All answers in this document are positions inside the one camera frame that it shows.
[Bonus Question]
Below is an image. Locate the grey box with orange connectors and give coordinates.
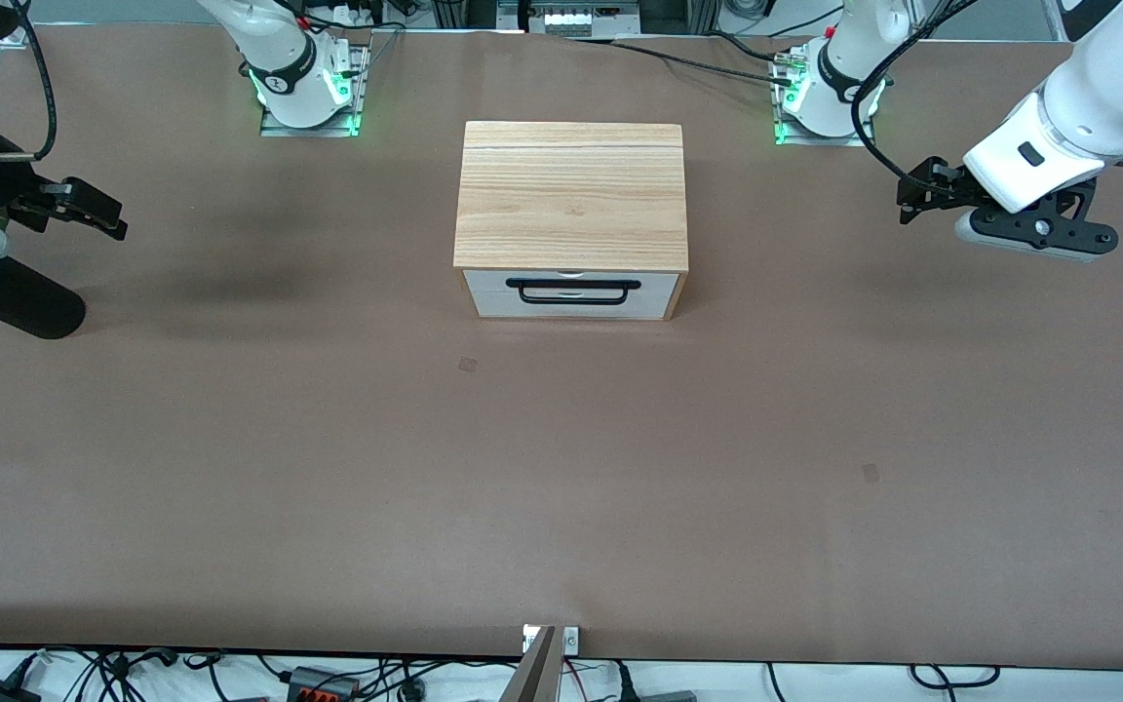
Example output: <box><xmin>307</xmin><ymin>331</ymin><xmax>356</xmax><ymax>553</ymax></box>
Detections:
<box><xmin>289</xmin><ymin>666</ymin><xmax>360</xmax><ymax>702</ymax></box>

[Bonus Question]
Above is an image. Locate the thick black braided cable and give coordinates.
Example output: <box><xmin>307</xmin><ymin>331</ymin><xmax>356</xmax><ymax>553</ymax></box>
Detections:
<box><xmin>561</xmin><ymin>34</ymin><xmax>801</xmax><ymax>85</ymax></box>

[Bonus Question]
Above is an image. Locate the light wooden drawer cabinet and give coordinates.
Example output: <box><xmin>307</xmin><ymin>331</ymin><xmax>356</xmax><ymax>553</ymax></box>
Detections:
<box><xmin>452</xmin><ymin>120</ymin><xmax>691</xmax><ymax>323</ymax></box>

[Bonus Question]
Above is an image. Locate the white-fronted drawer with black handle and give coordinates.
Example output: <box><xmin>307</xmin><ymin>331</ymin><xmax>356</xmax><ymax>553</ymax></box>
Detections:
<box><xmin>464</xmin><ymin>270</ymin><xmax>677</xmax><ymax>306</ymax></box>
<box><xmin>472</xmin><ymin>291</ymin><xmax>675</xmax><ymax>321</ymax></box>

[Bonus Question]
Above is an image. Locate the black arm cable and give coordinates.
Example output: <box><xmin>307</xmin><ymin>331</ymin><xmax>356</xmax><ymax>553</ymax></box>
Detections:
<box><xmin>0</xmin><ymin>0</ymin><xmax>58</xmax><ymax>164</ymax></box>
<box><xmin>850</xmin><ymin>0</ymin><xmax>978</xmax><ymax>186</ymax></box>

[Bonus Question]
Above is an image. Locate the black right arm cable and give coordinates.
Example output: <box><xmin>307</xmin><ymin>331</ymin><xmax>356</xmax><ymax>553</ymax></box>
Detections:
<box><xmin>0</xmin><ymin>0</ymin><xmax>58</xmax><ymax>164</ymax></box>

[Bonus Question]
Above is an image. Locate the black cylindrical vase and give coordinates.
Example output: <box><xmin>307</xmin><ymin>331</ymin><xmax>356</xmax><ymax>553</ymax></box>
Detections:
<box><xmin>0</xmin><ymin>249</ymin><xmax>87</xmax><ymax>341</ymax></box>

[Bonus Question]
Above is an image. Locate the brown angled mount bar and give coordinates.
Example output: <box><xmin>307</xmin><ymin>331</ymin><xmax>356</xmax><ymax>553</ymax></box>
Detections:
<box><xmin>498</xmin><ymin>626</ymin><xmax>560</xmax><ymax>702</ymax></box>

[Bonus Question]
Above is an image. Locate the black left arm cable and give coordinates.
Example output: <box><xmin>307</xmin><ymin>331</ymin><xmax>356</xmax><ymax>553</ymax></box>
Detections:
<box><xmin>850</xmin><ymin>0</ymin><xmax>978</xmax><ymax>186</ymax></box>

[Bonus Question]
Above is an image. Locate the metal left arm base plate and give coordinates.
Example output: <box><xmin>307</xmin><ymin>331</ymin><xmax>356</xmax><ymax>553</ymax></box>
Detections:
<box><xmin>773</xmin><ymin>49</ymin><xmax>879</xmax><ymax>148</ymax></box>

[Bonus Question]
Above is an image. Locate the looped black floor cable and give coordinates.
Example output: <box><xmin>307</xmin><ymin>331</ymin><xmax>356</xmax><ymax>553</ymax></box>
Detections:
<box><xmin>910</xmin><ymin>664</ymin><xmax>1002</xmax><ymax>690</ymax></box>

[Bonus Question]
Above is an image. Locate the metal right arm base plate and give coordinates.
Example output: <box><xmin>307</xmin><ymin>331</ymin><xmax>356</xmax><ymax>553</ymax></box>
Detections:
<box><xmin>259</xmin><ymin>41</ymin><xmax>369</xmax><ymax>138</ymax></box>

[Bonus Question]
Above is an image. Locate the small metal edge bracket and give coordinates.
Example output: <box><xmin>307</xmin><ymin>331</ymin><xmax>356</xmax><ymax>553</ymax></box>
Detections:
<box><xmin>522</xmin><ymin>625</ymin><xmax>581</xmax><ymax>655</ymax></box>

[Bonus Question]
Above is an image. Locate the white power strip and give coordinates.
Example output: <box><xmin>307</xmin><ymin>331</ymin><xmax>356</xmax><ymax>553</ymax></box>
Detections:
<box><xmin>521</xmin><ymin>0</ymin><xmax>621</xmax><ymax>34</ymax></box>

